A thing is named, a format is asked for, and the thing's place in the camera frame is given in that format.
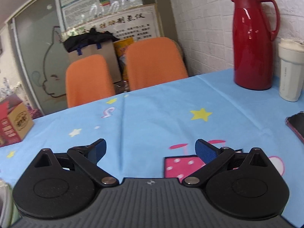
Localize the brown cardboard box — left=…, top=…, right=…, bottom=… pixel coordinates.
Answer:
left=67, top=40, right=122, bottom=83

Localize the yellow snack bag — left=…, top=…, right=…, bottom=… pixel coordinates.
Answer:
left=113, top=38, right=134, bottom=81

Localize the framed Chinese text poster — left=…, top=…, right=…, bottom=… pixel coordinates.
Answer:
left=62, top=4, right=164, bottom=42

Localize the left orange chair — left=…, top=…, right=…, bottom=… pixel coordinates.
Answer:
left=65, top=55, right=115, bottom=108

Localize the glass door with cartoon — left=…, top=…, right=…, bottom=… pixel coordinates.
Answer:
left=10, top=0, right=70, bottom=115

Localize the red snack cardboard box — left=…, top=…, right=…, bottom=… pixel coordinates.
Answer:
left=0, top=94, right=34, bottom=147

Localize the green rimmed white plate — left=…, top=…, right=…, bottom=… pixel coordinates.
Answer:
left=0, top=179, right=20, bottom=228

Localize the smartphone in pink case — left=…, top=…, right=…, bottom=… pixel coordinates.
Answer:
left=285, top=111, right=304, bottom=144

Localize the black cloth on box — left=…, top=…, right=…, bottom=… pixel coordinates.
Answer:
left=63, top=28, right=119, bottom=52

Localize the white tumbler cup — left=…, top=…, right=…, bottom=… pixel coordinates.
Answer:
left=278, top=39, right=303, bottom=102

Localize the red thermos jug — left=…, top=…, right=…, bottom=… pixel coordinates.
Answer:
left=231, top=0, right=280, bottom=91

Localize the orange chair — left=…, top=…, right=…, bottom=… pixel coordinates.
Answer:
left=65, top=55, right=115, bottom=108
left=125, top=37, right=189, bottom=91

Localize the blue cartoon tablecloth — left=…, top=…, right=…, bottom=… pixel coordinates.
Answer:
left=1, top=70, right=303, bottom=227

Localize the right orange chair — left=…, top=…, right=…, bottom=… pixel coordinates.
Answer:
left=125, top=37, right=189, bottom=91

